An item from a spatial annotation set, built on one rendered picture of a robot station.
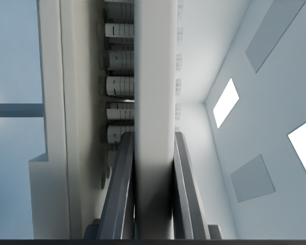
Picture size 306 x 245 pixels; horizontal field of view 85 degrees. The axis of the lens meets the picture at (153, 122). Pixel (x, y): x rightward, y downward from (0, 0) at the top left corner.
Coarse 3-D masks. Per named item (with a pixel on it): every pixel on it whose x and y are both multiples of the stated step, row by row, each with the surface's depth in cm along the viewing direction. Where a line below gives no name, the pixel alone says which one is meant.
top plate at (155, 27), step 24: (144, 0) 7; (168, 0) 7; (144, 24) 7; (168, 24) 7; (144, 48) 7; (168, 48) 8; (144, 72) 8; (168, 72) 8; (144, 96) 8; (168, 96) 8; (144, 120) 8; (168, 120) 8; (144, 144) 8; (168, 144) 8; (144, 168) 8; (168, 168) 8; (144, 192) 8; (168, 192) 8; (144, 216) 8; (168, 216) 8
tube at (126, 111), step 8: (104, 104) 12; (112, 104) 12; (120, 104) 12; (128, 104) 12; (176, 104) 12; (104, 112) 11; (112, 112) 11; (120, 112) 11; (128, 112) 12; (176, 112) 12
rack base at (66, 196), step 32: (64, 0) 7; (64, 32) 7; (96, 32) 11; (64, 64) 7; (96, 64) 11; (64, 96) 8; (96, 96) 11; (64, 128) 8; (96, 128) 11; (32, 160) 8; (64, 160) 8; (96, 160) 11; (32, 192) 8; (64, 192) 8; (96, 192) 11; (64, 224) 8
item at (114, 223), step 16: (128, 144) 9; (128, 160) 8; (112, 176) 8; (128, 176) 7; (112, 192) 7; (128, 192) 7; (112, 208) 6; (128, 208) 7; (112, 224) 6; (128, 224) 7
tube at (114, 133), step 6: (102, 126) 12; (108, 126) 12; (114, 126) 12; (120, 126) 12; (126, 126) 12; (132, 126) 12; (174, 126) 12; (102, 132) 12; (108, 132) 12; (114, 132) 12; (120, 132) 12; (102, 138) 12; (108, 138) 12; (114, 138) 12; (120, 138) 12
